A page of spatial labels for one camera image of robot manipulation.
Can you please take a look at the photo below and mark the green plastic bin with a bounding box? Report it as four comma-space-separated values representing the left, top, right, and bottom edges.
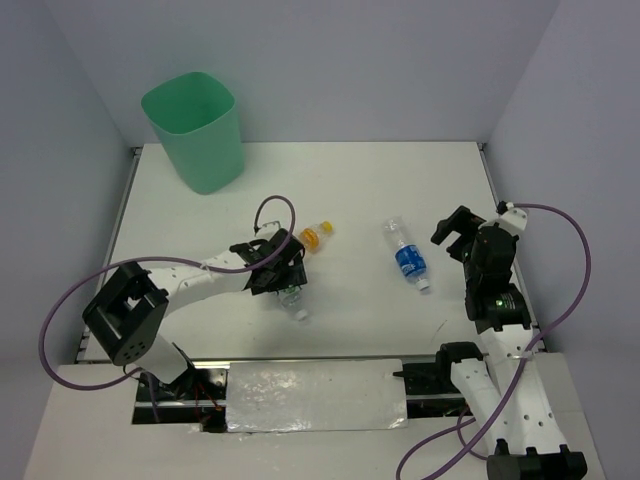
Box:
141, 72, 244, 195

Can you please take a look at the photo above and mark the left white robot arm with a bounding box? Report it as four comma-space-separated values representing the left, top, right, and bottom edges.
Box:
82, 228, 307, 399

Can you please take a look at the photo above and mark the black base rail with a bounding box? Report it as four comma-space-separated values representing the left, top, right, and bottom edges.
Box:
131, 357, 465, 434

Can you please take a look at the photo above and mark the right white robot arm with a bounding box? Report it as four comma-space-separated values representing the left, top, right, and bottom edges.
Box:
431, 204, 588, 479

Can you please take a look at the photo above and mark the blue label clear bottle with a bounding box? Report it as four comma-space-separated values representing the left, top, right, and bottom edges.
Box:
383, 217, 430, 292

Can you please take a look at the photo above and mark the yellow cap orange label bottle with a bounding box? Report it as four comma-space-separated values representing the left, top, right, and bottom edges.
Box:
298, 221, 334, 253

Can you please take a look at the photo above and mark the silver foil sheet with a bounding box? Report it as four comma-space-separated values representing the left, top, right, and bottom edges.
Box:
225, 359, 408, 433

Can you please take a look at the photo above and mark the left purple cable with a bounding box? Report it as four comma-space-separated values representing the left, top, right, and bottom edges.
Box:
38, 194, 297, 424

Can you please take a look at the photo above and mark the green-blue label clear bottle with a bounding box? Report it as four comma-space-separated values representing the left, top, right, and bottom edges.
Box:
277, 286, 309, 321

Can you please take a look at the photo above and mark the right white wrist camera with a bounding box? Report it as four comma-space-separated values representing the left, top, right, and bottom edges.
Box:
496, 201, 528, 235

